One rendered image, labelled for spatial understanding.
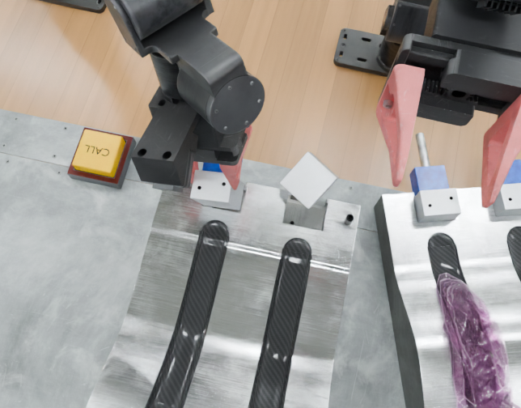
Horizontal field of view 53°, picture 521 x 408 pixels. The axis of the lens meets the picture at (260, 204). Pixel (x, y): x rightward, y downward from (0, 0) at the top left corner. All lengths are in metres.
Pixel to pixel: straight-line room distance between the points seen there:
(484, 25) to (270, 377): 0.44
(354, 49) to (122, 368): 0.60
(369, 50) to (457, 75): 0.53
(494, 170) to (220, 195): 0.34
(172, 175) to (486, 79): 0.27
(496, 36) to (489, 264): 0.41
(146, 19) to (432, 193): 0.44
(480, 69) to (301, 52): 0.54
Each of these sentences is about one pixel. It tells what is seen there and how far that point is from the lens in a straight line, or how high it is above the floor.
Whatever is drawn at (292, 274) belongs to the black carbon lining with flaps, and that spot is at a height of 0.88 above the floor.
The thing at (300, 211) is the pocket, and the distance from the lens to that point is 0.71.
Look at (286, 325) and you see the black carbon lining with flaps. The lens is 0.66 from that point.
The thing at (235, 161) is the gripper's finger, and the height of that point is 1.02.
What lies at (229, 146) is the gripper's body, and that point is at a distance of 0.54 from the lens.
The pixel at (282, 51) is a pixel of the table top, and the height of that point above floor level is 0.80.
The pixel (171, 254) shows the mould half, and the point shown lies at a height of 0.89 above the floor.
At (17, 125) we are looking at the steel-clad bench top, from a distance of 0.91.
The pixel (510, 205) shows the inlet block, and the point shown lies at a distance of 0.76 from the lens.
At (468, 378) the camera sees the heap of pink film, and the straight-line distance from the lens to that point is 0.67.
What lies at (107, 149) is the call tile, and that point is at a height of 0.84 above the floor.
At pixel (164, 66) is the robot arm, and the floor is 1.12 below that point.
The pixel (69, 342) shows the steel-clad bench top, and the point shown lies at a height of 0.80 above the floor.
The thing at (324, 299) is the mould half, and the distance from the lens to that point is 0.66.
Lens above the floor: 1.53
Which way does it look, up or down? 71 degrees down
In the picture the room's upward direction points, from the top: straight up
